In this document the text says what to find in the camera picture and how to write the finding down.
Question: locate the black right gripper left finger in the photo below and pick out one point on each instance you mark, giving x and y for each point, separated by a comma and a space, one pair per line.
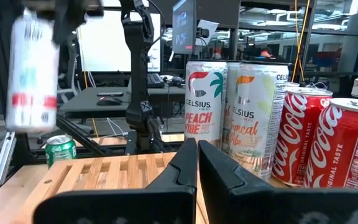
120, 208

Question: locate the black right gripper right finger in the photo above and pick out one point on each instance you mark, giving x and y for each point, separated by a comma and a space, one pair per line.
275, 208

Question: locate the red Coca-Cola can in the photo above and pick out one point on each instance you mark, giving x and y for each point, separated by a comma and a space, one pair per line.
293, 84
300, 140
346, 149

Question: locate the Celsius Peach Vibe can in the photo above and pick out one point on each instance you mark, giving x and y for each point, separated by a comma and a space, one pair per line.
31, 93
204, 109

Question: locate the green Sprite can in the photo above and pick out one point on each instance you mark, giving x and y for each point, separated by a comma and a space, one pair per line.
61, 151

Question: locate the Celsius Tropical Vibe can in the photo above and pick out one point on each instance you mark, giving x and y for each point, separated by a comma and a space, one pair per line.
232, 93
259, 124

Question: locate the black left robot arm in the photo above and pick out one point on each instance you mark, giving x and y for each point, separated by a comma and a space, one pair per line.
138, 77

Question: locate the wooden slatted shelf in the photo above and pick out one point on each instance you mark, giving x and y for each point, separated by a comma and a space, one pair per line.
104, 171

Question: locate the white board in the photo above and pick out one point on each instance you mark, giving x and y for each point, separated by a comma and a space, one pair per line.
104, 46

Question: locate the dark grey desk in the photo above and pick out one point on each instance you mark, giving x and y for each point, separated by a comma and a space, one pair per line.
82, 102

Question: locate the black phone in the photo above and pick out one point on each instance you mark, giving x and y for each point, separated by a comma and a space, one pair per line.
110, 94

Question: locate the black computer mouse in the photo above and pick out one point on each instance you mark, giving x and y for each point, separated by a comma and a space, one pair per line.
109, 101

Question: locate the black keyboard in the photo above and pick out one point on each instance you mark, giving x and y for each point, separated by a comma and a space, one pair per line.
155, 81

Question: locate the desk computer monitor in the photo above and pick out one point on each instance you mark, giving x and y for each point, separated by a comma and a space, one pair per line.
183, 28

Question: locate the silver aluminium bar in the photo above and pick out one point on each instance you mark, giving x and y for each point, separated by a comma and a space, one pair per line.
2, 161

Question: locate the black webcam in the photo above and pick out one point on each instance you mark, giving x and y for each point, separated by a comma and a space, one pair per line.
202, 32

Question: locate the white paper note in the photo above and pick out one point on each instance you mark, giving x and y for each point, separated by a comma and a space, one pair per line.
211, 28

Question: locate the person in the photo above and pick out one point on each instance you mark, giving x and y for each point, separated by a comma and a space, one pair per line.
266, 53

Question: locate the black framed glass partition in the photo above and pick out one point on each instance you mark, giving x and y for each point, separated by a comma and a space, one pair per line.
337, 37

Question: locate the black aluminium rig frame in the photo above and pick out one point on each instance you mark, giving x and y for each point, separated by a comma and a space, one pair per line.
76, 132

